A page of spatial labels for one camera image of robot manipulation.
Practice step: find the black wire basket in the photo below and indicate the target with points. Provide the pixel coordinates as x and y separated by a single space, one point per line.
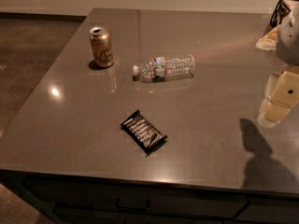
282 10

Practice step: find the black snack packet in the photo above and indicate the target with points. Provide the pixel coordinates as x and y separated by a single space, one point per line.
145 134

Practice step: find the dark cabinet drawer front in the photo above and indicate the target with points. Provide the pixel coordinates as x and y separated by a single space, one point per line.
162 201

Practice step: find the black drawer handle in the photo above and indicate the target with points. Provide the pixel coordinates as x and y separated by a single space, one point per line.
132 204

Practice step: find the clear plastic water bottle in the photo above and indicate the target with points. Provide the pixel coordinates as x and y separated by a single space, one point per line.
160 69

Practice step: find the pale item beside basket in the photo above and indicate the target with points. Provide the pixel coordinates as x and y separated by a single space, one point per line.
269 40

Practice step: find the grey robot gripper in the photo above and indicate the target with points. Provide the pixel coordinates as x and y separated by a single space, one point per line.
289 42

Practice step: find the orange soda can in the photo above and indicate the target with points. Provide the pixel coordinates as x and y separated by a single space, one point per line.
101 46

